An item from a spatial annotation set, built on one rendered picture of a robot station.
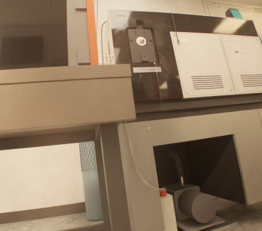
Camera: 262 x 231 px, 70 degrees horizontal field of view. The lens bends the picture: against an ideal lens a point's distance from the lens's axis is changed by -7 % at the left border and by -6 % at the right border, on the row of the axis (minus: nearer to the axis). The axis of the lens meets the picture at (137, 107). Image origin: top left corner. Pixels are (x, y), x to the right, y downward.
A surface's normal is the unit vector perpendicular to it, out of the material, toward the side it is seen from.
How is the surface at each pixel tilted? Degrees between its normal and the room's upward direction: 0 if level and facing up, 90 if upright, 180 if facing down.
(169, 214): 90
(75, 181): 90
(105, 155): 90
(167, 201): 90
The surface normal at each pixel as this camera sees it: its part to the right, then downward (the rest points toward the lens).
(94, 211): -0.21, -0.19
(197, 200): 0.22, -0.25
